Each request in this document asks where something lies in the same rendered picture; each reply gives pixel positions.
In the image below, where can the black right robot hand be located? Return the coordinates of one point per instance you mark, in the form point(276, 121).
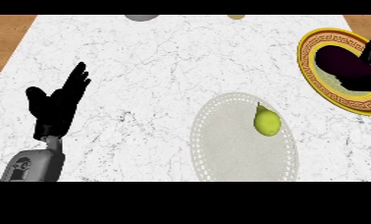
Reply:
point(360, 84)

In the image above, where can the dark purple eggplant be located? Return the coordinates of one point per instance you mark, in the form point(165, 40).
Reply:
point(338, 60)

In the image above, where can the grey round object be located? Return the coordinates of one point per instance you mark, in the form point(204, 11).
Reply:
point(142, 17)

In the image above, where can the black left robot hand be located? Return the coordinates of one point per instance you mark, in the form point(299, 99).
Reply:
point(58, 106)

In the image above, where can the yellow-green pear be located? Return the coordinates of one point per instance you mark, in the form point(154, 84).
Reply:
point(267, 123)

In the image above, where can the yellow patterned rim plate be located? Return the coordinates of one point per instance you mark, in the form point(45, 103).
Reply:
point(338, 99)

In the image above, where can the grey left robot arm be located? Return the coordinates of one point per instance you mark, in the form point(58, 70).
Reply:
point(34, 165)

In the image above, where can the tan round object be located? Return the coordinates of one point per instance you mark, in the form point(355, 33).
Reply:
point(236, 16)

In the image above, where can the pale oval placemat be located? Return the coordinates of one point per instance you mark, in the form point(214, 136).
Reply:
point(232, 156)

